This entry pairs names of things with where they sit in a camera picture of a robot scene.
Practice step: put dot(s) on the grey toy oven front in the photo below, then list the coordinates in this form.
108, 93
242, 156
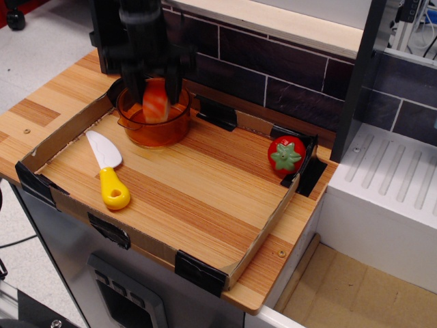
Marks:
111, 284

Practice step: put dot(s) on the red toy tomato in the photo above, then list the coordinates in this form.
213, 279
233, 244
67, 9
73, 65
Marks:
286, 154

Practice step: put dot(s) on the black caster wheel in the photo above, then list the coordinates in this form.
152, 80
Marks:
15, 20

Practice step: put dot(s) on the white toy sink unit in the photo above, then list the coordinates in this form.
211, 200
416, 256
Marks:
380, 206

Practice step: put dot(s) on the salmon sushi toy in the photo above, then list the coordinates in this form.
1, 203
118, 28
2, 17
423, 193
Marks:
155, 105

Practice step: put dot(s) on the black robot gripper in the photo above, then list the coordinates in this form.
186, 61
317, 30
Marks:
144, 43

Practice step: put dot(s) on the yellow handled toy knife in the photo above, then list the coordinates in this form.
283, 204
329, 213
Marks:
114, 192

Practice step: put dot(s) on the cardboard fence with black tape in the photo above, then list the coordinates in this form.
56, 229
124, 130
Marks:
208, 207

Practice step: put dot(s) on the orange transparent plastic pot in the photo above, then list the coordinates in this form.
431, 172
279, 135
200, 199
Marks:
154, 135

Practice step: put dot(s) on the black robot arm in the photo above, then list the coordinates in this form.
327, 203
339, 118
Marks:
140, 6

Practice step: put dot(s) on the dark grey cabinet post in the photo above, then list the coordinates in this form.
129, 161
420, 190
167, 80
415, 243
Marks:
361, 82

